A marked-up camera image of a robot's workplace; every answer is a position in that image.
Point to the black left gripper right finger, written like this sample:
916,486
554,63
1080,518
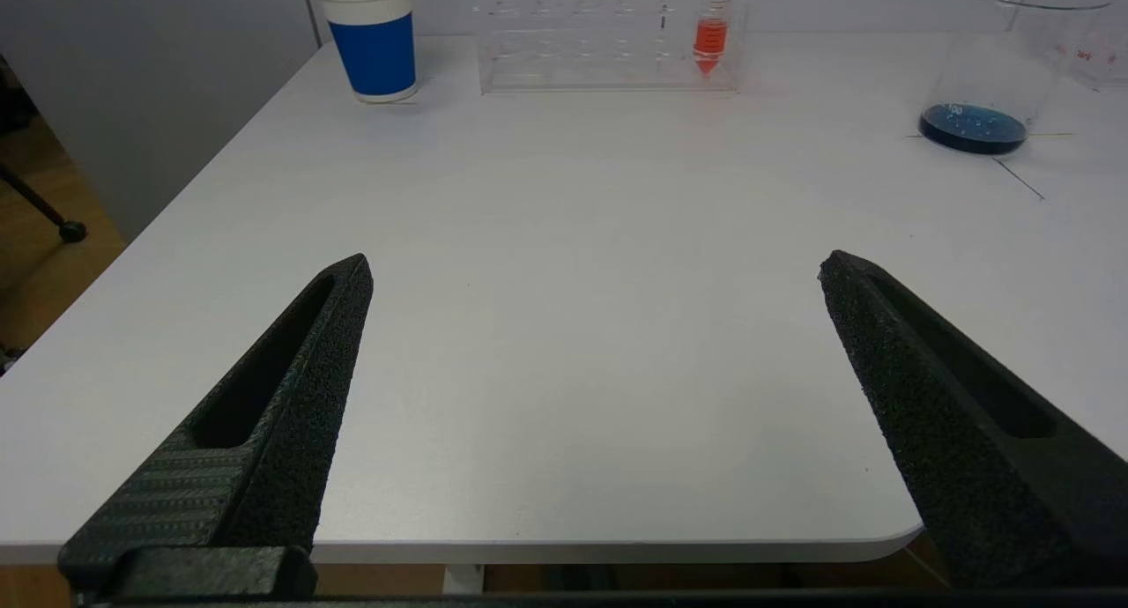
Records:
969,432

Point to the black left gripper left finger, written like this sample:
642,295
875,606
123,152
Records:
282,432

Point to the clear glass beaker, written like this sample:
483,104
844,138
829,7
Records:
974,130

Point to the clear acrylic test tube rack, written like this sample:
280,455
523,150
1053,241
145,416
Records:
599,57
1097,57

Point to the test tube with red pigment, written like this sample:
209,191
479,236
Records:
710,40

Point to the black office chair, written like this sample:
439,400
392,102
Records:
70,232

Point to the blue sleeved white paper cup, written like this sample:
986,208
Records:
374,53

